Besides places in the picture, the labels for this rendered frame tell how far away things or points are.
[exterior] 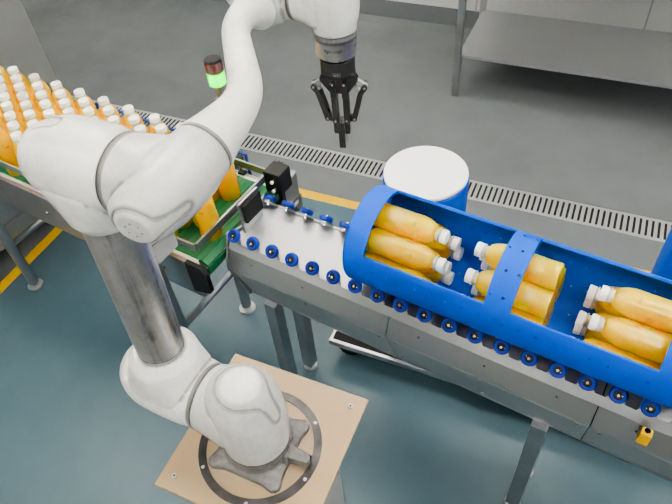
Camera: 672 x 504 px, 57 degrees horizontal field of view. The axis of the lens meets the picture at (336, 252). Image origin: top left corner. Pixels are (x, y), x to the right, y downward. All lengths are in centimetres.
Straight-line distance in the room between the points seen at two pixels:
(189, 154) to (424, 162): 129
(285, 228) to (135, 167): 120
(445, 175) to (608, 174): 190
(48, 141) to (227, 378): 58
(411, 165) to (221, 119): 120
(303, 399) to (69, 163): 86
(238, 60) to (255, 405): 66
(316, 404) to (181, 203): 80
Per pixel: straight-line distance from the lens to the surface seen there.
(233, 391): 130
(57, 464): 292
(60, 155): 100
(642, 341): 159
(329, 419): 155
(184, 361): 136
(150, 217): 89
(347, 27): 131
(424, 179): 205
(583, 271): 177
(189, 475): 155
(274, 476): 148
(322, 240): 202
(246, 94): 105
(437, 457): 261
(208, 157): 94
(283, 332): 238
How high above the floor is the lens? 237
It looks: 47 degrees down
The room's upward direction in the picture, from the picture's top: 6 degrees counter-clockwise
